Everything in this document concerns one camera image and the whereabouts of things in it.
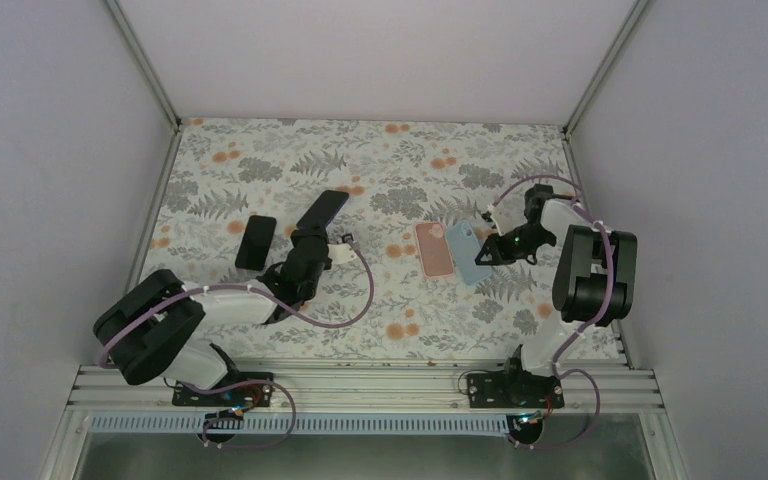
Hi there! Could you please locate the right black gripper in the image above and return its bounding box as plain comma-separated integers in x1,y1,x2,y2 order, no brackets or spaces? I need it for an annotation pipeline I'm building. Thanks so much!
477,224,557,266

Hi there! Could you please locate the light blue phone case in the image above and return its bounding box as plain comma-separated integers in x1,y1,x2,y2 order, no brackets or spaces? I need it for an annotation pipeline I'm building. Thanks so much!
445,220,493,287

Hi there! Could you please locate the black phone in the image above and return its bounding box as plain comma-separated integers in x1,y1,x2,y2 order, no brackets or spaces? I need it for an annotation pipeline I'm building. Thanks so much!
234,215,277,271
296,190,350,230

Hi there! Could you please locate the pink phone case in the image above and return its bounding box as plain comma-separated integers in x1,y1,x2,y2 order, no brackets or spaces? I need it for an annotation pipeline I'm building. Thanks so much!
414,222,454,279

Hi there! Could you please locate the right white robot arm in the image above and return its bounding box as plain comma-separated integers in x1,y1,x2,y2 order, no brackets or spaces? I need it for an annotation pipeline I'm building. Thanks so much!
475,184,638,407

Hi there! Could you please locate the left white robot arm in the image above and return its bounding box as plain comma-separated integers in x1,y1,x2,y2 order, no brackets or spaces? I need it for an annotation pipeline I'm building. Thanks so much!
92,225,335,405

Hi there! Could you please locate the floral patterned table mat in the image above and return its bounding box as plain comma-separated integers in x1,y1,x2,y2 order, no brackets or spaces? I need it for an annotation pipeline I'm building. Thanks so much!
143,117,571,360

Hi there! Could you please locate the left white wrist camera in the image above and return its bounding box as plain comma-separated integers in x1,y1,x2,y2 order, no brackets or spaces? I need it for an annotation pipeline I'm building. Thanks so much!
328,233,358,265

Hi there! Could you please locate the aluminium mounting rail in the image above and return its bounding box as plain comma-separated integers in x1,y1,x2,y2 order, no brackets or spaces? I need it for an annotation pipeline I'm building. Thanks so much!
67,360,665,414

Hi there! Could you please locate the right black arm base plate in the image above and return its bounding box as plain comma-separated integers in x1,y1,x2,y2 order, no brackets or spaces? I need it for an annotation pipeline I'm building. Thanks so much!
465,371,565,409

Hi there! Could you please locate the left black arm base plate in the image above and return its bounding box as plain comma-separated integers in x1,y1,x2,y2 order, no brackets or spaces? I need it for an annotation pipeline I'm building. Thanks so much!
171,371,274,409

